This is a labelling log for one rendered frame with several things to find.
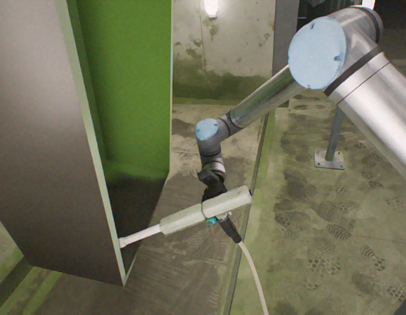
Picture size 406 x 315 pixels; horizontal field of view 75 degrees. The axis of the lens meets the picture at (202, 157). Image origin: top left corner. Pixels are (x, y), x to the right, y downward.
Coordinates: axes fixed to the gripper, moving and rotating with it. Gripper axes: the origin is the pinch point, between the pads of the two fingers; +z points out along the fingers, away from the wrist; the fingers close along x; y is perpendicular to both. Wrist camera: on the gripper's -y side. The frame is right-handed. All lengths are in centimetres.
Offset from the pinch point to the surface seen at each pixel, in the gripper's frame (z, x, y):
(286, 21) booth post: -183, -80, 8
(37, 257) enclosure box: 0, 61, -12
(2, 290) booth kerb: -19, 123, 15
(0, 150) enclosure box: 7, 30, -49
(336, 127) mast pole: -95, -71, 62
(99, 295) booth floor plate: -15, 81, 38
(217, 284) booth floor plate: -14, 26, 59
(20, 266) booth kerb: -30, 118, 14
